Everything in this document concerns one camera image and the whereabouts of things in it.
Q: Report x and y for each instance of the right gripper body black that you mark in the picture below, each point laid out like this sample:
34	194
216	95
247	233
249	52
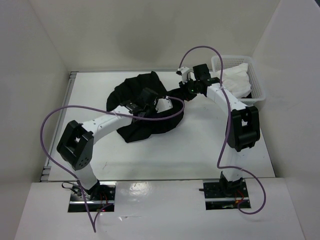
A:
190	89

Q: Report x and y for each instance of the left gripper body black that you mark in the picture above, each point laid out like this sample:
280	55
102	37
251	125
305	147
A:
151	111

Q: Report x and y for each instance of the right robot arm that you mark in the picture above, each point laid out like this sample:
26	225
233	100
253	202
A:
242	128

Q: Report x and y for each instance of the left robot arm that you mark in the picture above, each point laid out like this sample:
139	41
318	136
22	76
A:
78	139

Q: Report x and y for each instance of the white skirt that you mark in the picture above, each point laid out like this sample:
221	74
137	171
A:
236	80

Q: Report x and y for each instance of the white plastic basket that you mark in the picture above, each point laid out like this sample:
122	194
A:
228	61

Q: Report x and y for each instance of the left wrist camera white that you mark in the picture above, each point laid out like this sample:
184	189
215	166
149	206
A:
163	104

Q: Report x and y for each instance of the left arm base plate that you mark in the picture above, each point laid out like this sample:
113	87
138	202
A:
103	199

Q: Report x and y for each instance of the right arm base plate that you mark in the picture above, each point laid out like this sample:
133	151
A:
216	199

